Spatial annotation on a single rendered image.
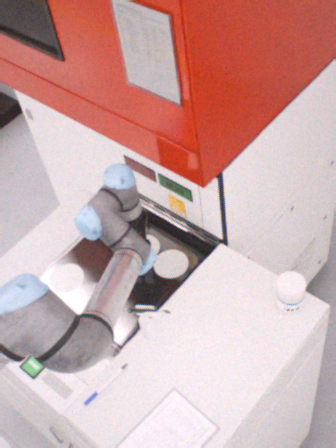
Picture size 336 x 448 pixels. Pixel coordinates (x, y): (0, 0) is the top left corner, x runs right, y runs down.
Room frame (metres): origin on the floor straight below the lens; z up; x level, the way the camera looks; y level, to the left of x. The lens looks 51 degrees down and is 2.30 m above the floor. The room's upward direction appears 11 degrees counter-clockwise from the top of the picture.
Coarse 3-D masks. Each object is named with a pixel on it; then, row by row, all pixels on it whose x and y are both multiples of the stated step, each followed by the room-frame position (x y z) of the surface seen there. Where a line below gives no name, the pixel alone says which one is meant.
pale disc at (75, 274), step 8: (72, 264) 1.09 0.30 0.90; (56, 272) 1.07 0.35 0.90; (64, 272) 1.06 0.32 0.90; (72, 272) 1.06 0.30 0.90; (80, 272) 1.05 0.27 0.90; (56, 280) 1.04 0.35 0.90; (64, 280) 1.03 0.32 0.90; (72, 280) 1.03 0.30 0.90; (80, 280) 1.02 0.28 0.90; (56, 288) 1.01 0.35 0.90; (64, 288) 1.01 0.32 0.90; (72, 288) 1.00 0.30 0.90
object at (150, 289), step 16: (96, 240) 1.16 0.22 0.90; (160, 240) 1.11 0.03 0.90; (64, 256) 1.12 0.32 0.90; (80, 256) 1.11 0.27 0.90; (96, 256) 1.10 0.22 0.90; (112, 256) 1.09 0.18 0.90; (192, 256) 1.03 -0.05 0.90; (48, 272) 1.07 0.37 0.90; (96, 272) 1.04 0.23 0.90; (80, 288) 1.00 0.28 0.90; (144, 288) 0.95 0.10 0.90; (160, 288) 0.94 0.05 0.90; (80, 304) 0.94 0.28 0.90; (128, 304) 0.91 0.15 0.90; (144, 304) 0.90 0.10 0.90; (160, 304) 0.89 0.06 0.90; (128, 320) 0.86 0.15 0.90; (128, 336) 0.81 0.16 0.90
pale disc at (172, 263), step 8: (160, 256) 1.05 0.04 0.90; (168, 256) 1.05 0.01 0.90; (176, 256) 1.04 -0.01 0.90; (184, 256) 1.04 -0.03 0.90; (160, 264) 1.03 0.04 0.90; (168, 264) 1.02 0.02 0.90; (176, 264) 1.01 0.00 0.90; (184, 264) 1.01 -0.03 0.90; (160, 272) 1.00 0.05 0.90; (168, 272) 0.99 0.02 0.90; (176, 272) 0.99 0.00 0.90; (184, 272) 0.98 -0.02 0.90
